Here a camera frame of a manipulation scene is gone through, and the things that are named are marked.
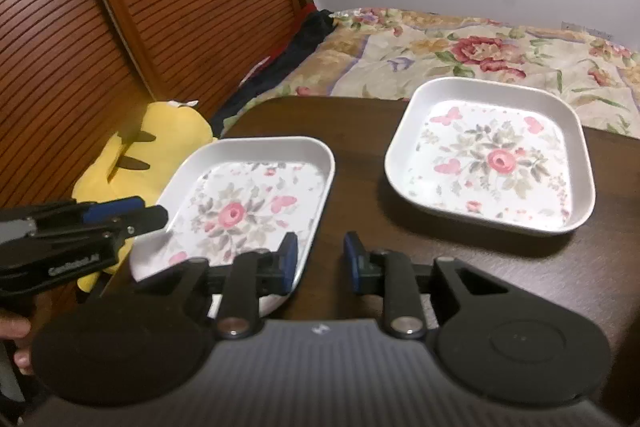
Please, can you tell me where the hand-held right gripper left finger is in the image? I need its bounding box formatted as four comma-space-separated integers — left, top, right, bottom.
132, 232, 301, 340

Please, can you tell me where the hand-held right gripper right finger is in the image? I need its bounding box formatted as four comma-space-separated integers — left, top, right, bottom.
342, 231, 511, 340

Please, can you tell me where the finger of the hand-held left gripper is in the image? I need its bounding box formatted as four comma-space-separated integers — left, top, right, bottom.
35, 196, 146, 228
37, 205, 169, 254

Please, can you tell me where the floral square white plate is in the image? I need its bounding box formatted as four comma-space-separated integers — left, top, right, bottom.
384, 77, 597, 238
129, 136, 336, 319

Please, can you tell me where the person's left hand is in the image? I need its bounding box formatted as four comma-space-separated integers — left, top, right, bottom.
0, 313, 35, 376

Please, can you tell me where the yellow plush toy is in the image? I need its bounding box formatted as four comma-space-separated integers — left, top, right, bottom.
71, 100, 219, 294

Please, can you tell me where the floral blanket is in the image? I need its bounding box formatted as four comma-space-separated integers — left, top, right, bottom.
239, 7, 640, 138

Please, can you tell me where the dark cloth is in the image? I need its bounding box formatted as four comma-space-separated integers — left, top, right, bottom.
210, 7, 337, 140

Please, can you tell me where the white wall outlet strip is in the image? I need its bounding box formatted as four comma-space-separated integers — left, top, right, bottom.
561, 21, 614, 40

